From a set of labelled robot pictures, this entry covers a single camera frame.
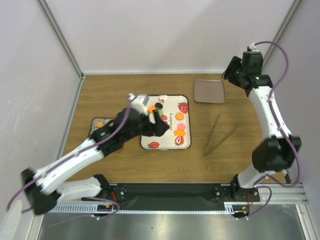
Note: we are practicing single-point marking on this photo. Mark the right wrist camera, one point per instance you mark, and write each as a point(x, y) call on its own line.
point(253, 48)

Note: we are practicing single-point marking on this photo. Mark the left aluminium frame post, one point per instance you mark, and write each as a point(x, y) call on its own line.
point(48, 14)

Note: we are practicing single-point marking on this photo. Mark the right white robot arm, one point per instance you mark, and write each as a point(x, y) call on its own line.
point(279, 147)

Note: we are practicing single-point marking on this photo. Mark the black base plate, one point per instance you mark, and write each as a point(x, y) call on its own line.
point(185, 197)

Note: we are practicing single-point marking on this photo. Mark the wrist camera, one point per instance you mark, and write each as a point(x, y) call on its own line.
point(139, 103)
point(253, 48)

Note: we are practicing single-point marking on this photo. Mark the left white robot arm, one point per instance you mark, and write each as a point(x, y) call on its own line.
point(48, 186)

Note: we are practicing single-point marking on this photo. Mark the pink round cookie right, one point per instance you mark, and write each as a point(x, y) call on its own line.
point(181, 126)

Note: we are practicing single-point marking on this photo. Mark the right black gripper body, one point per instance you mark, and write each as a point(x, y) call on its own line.
point(243, 73)

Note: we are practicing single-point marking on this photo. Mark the right aluminium frame post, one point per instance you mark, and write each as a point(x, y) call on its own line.
point(282, 29)

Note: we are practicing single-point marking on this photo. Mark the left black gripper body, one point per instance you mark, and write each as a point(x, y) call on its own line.
point(143, 127)

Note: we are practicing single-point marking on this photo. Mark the green round cookie left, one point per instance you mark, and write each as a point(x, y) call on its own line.
point(160, 112)

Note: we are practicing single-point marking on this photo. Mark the brown tin lid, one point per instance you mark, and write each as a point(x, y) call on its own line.
point(209, 91)

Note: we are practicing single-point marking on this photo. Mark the black sandwich cookie top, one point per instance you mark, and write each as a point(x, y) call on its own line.
point(158, 106)

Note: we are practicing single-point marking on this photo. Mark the white strawberry tray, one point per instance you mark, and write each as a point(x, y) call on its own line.
point(172, 104)

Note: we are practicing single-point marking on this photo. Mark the aluminium frame post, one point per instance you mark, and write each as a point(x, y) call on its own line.
point(282, 29)
point(48, 14)

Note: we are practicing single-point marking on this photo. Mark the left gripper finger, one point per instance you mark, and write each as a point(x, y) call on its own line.
point(160, 128)
point(157, 117)

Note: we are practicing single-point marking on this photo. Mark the orange fish cookie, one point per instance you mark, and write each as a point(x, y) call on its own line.
point(179, 132)

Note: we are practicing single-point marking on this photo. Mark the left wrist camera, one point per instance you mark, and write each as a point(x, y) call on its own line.
point(139, 103)

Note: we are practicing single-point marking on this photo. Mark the orange round biscuit right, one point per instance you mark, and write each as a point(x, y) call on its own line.
point(179, 116)

